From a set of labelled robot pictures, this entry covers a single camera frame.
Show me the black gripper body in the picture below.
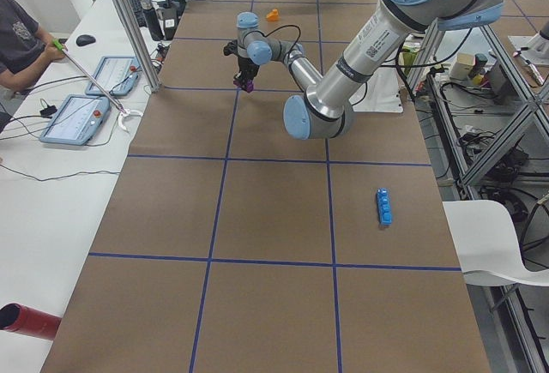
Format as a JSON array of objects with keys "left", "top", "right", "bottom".
[{"left": 238, "top": 57, "right": 259, "bottom": 77}]

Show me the purple trapezoid block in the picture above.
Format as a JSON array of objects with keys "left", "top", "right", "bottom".
[{"left": 233, "top": 79, "right": 254, "bottom": 93}]

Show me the orange trapezoid block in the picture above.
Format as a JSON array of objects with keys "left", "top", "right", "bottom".
[{"left": 265, "top": 9, "right": 280, "bottom": 22}]

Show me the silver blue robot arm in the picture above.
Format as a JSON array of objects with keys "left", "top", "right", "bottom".
[{"left": 223, "top": 0, "right": 504, "bottom": 140}]

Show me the black water bottle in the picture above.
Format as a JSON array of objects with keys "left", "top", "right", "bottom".
[{"left": 141, "top": 0, "right": 164, "bottom": 41}]

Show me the far blue teach pendant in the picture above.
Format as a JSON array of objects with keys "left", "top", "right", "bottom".
[{"left": 93, "top": 56, "right": 141, "bottom": 97}]

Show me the blue teach pendant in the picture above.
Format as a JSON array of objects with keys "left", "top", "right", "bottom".
[
  {"left": 93, "top": 56, "right": 141, "bottom": 97},
  {"left": 39, "top": 94, "right": 111, "bottom": 146}
]

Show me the black keyboard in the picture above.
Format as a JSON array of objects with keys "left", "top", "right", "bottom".
[{"left": 129, "top": 0, "right": 147, "bottom": 27}]

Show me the black computer mouse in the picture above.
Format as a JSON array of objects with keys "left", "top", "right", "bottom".
[{"left": 75, "top": 34, "right": 96, "bottom": 46}]

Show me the near blue teach pendant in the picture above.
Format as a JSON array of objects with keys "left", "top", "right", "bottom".
[{"left": 39, "top": 94, "right": 111, "bottom": 146}]

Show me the long blue four-stud brick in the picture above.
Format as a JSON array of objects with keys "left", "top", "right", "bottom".
[{"left": 376, "top": 188, "right": 393, "bottom": 226}]

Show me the small cardboard box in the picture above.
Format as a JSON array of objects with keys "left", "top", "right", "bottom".
[{"left": 449, "top": 53, "right": 475, "bottom": 80}]

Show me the person in grey shirt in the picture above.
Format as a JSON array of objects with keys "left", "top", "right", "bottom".
[{"left": 1, "top": 0, "right": 65, "bottom": 92}]

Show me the white chair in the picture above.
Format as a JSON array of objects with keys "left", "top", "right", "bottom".
[{"left": 443, "top": 200, "right": 548, "bottom": 287}]

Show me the red cylinder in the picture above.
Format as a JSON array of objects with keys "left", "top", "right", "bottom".
[{"left": 1, "top": 303, "right": 62, "bottom": 340}]

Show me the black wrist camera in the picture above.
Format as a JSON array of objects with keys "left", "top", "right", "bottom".
[{"left": 223, "top": 39, "right": 239, "bottom": 57}]

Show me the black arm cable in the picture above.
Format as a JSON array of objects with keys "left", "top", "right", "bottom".
[{"left": 258, "top": 24, "right": 301, "bottom": 55}]

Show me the aluminium frame post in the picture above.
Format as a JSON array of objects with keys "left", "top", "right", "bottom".
[{"left": 112, "top": 0, "right": 160, "bottom": 93}]

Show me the green handled reacher grabber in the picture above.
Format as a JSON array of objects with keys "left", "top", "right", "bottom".
[{"left": 51, "top": 39, "right": 143, "bottom": 132}]

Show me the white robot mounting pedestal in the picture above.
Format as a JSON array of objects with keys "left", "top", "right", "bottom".
[{"left": 350, "top": 74, "right": 403, "bottom": 113}]

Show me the aluminium frame structure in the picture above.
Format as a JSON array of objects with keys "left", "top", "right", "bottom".
[{"left": 408, "top": 15, "right": 548, "bottom": 196}]

